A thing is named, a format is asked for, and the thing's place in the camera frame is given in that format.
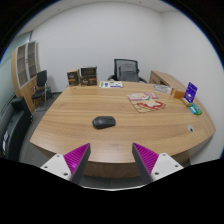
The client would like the large brown carton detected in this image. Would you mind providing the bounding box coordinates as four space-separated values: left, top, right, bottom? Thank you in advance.
79 65 98 87

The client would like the purple standing sign card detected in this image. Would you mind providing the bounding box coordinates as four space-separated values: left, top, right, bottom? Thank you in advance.
183 81 198 104

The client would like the black computer mouse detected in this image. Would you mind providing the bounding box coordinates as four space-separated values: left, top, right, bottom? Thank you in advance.
92 115 117 130

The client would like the green packet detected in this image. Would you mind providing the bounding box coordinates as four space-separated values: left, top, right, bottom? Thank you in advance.
189 103 203 116

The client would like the wooden shelf unit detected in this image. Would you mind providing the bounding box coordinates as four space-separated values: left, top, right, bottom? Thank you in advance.
10 40 43 114

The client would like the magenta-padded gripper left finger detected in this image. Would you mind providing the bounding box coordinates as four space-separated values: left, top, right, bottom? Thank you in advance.
40 142 92 185

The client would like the orange-brown box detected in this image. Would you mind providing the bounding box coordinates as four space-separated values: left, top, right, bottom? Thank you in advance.
170 87 186 100

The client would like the cartoon printed mouse pad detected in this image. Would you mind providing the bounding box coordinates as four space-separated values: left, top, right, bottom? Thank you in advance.
126 91 167 114

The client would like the black couch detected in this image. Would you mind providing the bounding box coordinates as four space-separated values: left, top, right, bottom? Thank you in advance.
0 96 34 161

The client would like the grey backpack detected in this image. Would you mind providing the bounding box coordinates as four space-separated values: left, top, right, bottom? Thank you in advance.
118 63 140 83

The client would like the white sheet with coloured shapes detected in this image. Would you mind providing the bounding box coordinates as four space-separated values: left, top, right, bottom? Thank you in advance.
98 80 123 89

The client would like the small black chair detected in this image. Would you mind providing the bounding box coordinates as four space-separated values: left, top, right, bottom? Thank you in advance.
31 69 54 112

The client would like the small yellowish box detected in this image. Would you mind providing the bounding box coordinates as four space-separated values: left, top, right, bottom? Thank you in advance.
180 97 194 108

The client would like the low wooden side cabinet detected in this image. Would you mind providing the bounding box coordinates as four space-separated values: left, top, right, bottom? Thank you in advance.
148 70 188 93

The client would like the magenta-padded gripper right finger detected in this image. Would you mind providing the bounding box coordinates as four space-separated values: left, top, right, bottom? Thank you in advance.
131 142 185 185

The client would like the small brown carton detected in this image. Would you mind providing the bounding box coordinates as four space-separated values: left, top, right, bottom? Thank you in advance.
66 69 81 87

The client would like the black mesh office chair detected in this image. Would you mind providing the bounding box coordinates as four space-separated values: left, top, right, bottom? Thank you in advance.
107 58 148 84

